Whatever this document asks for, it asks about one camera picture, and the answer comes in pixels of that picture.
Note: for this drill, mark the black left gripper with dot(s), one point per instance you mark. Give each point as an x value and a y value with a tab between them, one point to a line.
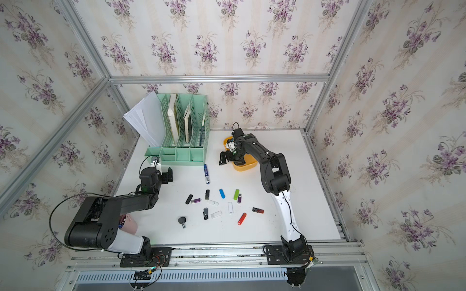
165	179

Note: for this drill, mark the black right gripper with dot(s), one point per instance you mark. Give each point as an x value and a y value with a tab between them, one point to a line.
228	157

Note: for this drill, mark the black oval usb drive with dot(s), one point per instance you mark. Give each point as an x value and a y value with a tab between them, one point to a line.
189	199

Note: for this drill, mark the red black swivel usb drive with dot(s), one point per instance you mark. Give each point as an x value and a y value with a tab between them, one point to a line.
257	210

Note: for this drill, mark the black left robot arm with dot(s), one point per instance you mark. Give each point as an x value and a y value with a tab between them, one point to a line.
96	224

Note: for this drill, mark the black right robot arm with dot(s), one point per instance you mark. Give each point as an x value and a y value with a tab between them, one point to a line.
275	179

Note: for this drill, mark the green usb drive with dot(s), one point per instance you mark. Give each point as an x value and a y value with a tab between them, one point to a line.
236	194

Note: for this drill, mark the blue usb drive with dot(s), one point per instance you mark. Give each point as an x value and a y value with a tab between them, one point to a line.
222	194

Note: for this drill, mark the black round key usb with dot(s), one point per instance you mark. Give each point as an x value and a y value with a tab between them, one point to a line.
182	221

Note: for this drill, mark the black silver swivel usb drive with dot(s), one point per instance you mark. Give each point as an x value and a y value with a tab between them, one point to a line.
205	214

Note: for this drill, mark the white slim usb drive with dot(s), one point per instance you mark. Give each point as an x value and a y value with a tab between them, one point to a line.
230	208

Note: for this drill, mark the blue white marker pen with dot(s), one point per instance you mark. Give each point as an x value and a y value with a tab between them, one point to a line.
206	172

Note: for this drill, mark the pink pen cup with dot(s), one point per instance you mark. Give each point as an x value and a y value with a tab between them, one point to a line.
128	224

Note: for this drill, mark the white book in organizer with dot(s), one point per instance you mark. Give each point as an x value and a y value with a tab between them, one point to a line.
172	114

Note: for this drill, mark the white paper stack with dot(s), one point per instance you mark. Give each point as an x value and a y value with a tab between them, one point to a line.
146	118

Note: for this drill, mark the green mesh file organizer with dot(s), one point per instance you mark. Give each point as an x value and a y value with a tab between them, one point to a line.
182	154

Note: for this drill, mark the tan notebook in organizer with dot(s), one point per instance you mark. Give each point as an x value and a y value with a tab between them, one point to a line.
187	125

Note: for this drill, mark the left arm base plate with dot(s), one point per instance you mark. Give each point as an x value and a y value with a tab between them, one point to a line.
157	256

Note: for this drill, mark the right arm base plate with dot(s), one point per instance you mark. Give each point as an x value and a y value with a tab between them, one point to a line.
288	254

